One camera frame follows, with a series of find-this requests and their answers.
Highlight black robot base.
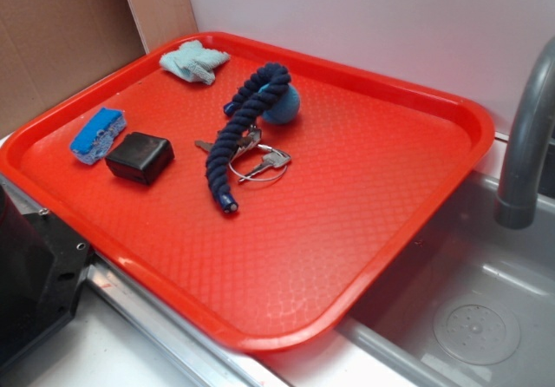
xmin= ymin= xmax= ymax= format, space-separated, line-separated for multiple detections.
xmin=1 ymin=190 xmax=93 ymax=373

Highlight light blue cloth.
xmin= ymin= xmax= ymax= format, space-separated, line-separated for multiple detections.
xmin=159 ymin=40 xmax=231 ymax=86

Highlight red plastic tray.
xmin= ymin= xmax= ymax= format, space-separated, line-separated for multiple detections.
xmin=1 ymin=32 xmax=494 ymax=352

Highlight blue ball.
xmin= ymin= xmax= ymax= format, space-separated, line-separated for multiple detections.
xmin=262 ymin=85 xmax=300 ymax=125

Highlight black rectangular box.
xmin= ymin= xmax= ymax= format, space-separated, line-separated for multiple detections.
xmin=105 ymin=132 xmax=174 ymax=186

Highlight blue sponge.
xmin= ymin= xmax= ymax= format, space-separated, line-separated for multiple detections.
xmin=69 ymin=108 xmax=127 ymax=166

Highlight grey toy sink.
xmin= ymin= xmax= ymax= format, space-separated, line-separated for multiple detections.
xmin=259 ymin=172 xmax=555 ymax=387

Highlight grey faucet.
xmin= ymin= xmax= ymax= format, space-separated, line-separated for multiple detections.
xmin=494 ymin=40 xmax=554 ymax=229

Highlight round sink drain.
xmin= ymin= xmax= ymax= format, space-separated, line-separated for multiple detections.
xmin=433 ymin=293 xmax=521 ymax=365

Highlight brown cardboard panel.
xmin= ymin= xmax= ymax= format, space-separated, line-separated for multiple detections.
xmin=1 ymin=0 xmax=144 ymax=136

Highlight silver keys on ring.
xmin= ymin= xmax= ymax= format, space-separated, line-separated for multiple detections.
xmin=194 ymin=125 xmax=292 ymax=184

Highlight dark blue twisted rope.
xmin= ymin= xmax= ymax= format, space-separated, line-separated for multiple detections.
xmin=205 ymin=62 xmax=291 ymax=214

